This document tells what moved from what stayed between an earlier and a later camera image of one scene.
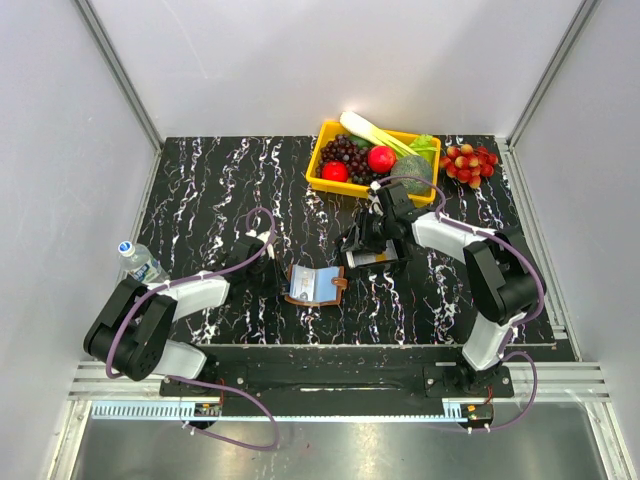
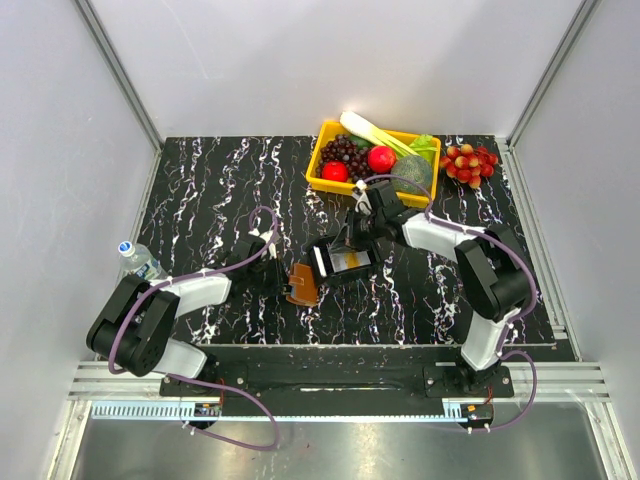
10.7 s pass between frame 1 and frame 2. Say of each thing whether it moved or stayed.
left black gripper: stayed
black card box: moved
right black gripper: stayed
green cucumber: stayed
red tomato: stayed
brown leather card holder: moved
